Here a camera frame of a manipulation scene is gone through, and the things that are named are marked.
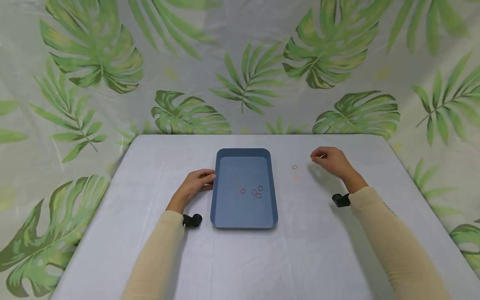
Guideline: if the person's left hand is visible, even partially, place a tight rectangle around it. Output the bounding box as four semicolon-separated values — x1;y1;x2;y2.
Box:
167;168;217;210

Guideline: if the person's right hand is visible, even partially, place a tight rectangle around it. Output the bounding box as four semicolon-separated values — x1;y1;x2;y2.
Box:
310;146;361;182

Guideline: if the blue rectangular plastic tray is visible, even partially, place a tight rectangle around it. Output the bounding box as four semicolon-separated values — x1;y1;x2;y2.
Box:
210;148;279;230

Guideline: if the person's left forearm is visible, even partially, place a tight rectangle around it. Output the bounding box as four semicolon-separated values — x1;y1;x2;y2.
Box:
120;202;187;300

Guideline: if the person's right forearm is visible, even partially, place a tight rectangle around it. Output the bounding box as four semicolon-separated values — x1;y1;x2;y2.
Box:
343;173;453;300

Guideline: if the black wrist band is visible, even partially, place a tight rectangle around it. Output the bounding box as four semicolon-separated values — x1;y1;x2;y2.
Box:
182;213;203;228
332;193;352;208

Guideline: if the group of small rubber bands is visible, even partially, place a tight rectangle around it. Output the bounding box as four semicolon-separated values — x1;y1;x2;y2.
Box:
234;178;264;199

